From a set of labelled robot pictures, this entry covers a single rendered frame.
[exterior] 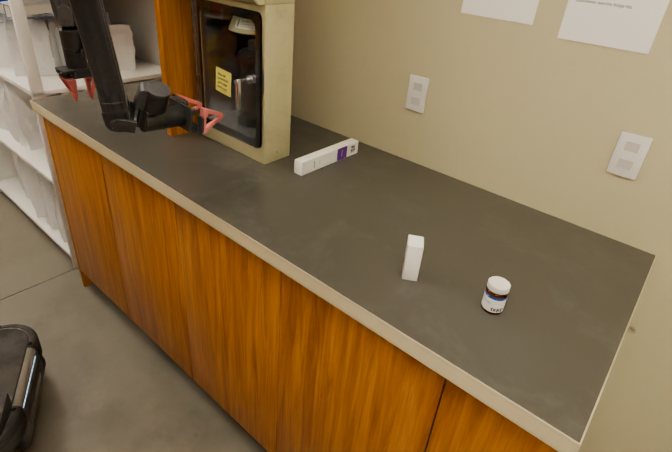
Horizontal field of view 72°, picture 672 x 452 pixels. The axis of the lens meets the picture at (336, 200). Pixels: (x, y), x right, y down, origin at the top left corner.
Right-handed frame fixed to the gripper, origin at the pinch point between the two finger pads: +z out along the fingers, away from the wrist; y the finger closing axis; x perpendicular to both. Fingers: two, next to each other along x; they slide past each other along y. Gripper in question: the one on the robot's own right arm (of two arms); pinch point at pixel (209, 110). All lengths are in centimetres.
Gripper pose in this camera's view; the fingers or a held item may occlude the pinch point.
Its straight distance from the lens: 134.1
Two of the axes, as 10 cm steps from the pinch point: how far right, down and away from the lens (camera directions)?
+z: 6.5, -2.6, 7.1
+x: -1.6, 8.7, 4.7
